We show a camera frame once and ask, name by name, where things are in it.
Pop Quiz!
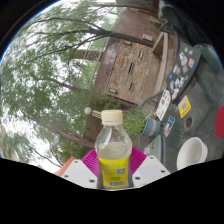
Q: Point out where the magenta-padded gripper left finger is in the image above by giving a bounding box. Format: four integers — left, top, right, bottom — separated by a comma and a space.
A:
61, 148, 101, 190

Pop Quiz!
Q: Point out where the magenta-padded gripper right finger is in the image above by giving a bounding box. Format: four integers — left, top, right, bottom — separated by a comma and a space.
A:
128, 147, 172, 190

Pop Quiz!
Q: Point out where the clear bottle with yellow label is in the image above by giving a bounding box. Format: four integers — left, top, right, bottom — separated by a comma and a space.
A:
94, 109, 133, 190

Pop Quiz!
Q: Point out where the grey laptop with stickers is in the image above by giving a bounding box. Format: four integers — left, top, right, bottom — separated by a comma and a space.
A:
142, 134, 163, 159

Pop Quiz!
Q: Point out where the green plant in blue pot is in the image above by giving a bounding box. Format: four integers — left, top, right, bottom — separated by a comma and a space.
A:
123, 106, 162, 139

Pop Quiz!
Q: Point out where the blue card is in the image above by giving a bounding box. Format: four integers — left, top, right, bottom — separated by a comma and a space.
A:
163, 115, 176, 138

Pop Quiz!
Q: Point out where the brown round coaster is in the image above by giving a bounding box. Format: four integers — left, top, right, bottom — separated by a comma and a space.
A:
183, 115, 195, 131

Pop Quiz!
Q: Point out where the white sticker sheet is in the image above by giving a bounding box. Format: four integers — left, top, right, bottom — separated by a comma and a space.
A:
155, 89, 172, 122

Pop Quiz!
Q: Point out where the grey wicker armchair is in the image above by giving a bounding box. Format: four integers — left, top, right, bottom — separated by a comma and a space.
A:
139, 90, 166, 116

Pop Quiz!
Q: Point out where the yellow card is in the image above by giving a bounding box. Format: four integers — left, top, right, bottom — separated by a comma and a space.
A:
177, 95, 192, 119

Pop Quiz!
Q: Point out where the flat round red coaster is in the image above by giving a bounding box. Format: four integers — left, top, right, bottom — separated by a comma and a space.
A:
214, 105, 224, 140

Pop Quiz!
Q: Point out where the black laptop with stickers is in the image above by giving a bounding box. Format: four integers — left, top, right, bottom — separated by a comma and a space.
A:
165, 41, 203, 104

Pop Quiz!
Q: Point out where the forked dark tree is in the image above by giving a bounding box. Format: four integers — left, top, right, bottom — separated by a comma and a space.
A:
33, 16, 156, 48

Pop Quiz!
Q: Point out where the wooden lamp post with globe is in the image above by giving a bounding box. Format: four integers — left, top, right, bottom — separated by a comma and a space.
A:
83, 106, 103, 118

